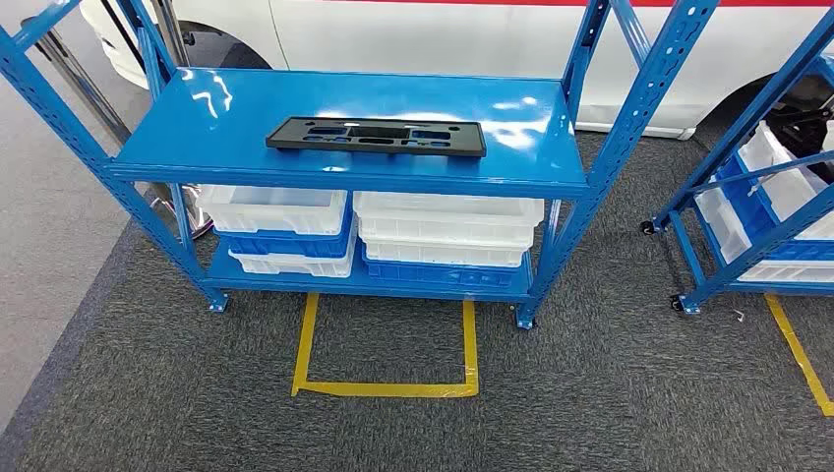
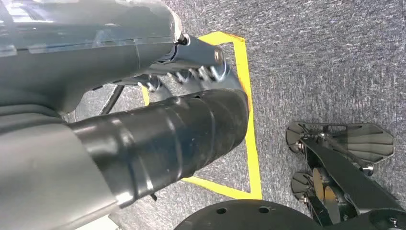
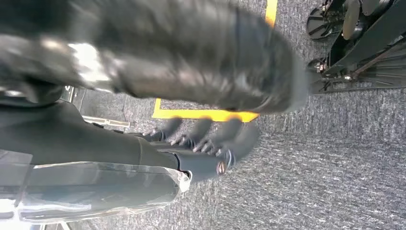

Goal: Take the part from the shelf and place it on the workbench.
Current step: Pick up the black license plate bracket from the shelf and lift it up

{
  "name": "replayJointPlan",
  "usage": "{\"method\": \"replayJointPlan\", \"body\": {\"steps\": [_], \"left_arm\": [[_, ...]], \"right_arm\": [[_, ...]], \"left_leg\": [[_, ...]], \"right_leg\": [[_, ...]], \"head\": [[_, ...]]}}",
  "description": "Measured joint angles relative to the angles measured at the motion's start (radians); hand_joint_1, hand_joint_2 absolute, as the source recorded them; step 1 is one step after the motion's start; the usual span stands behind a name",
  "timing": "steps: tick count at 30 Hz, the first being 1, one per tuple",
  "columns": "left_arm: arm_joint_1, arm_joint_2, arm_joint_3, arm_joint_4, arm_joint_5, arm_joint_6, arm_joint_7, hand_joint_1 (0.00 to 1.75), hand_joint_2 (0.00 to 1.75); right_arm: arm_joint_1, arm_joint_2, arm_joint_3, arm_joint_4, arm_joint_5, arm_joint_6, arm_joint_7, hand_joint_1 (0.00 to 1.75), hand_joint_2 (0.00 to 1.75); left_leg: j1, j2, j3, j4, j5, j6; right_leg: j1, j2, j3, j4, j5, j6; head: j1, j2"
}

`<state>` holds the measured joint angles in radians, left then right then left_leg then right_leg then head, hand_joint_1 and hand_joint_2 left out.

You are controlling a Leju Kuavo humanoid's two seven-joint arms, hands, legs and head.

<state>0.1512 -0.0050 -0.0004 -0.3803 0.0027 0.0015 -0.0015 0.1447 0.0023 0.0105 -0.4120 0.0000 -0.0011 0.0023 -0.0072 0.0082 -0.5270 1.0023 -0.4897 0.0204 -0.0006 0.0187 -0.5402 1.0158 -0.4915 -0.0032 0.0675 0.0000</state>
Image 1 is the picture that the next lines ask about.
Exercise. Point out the black plastic plate part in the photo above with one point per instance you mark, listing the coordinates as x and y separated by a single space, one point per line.
286 137

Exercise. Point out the blue metal shelf rack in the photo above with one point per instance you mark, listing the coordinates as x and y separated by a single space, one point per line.
215 111

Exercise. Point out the blue plastic bin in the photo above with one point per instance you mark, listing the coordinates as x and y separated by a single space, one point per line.
749 208
286 246
443 275

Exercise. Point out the white car with red stripe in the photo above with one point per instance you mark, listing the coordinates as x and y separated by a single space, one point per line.
456 39

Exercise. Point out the blue rack with caster wheels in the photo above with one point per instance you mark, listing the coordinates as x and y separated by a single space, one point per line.
749 124

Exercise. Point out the black barrier belt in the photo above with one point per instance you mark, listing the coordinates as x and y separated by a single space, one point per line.
124 36

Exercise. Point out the chrome stanchion post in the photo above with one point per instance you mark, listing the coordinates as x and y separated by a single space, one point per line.
171 32
78 81

